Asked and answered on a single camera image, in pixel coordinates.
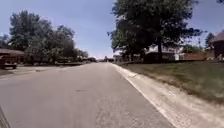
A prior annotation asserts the grey asphalt road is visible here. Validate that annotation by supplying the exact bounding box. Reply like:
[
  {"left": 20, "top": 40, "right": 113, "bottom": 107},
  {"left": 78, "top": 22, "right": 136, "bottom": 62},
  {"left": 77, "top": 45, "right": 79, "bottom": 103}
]
[{"left": 0, "top": 62, "right": 176, "bottom": 128}]

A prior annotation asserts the large spreading tree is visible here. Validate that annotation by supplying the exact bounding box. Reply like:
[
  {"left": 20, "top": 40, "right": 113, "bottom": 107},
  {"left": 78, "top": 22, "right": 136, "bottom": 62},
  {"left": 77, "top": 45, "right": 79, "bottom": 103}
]
[{"left": 107, "top": 0, "right": 205, "bottom": 64}]

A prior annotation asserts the pale concrete kerb strip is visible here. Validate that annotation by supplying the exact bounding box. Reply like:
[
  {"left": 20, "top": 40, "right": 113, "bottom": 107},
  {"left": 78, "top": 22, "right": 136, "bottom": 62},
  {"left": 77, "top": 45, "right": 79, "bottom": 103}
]
[{"left": 111, "top": 63, "right": 224, "bottom": 128}]

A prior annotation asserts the grass lawn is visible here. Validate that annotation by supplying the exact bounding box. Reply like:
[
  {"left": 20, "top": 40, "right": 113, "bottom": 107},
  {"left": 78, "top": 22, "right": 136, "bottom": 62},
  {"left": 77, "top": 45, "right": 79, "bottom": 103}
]
[{"left": 119, "top": 60, "right": 224, "bottom": 105}]

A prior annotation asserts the row of green trees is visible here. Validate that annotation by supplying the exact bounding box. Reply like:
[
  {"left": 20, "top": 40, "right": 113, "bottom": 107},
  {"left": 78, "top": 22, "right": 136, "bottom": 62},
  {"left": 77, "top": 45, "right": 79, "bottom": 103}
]
[{"left": 7, "top": 9, "right": 90, "bottom": 65}]

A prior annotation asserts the brown fence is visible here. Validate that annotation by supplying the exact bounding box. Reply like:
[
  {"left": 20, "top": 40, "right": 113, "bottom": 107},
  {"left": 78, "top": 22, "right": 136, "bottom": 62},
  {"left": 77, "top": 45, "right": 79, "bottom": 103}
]
[{"left": 179, "top": 50, "right": 214, "bottom": 62}]

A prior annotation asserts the pale concrete driveway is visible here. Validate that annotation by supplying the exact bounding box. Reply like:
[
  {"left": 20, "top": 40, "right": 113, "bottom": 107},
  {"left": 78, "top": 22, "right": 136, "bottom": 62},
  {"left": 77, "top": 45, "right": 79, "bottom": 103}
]
[{"left": 0, "top": 65, "right": 59, "bottom": 80}]

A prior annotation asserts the low brown house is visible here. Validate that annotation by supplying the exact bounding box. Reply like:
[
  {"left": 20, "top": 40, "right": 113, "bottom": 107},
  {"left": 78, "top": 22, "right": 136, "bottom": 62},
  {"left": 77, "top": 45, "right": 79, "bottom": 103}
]
[{"left": 0, "top": 48, "right": 26, "bottom": 70}]

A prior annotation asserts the dark brick house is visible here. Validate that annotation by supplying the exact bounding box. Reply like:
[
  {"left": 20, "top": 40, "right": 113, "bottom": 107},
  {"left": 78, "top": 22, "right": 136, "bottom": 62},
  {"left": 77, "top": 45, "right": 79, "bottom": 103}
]
[{"left": 209, "top": 31, "right": 224, "bottom": 61}]

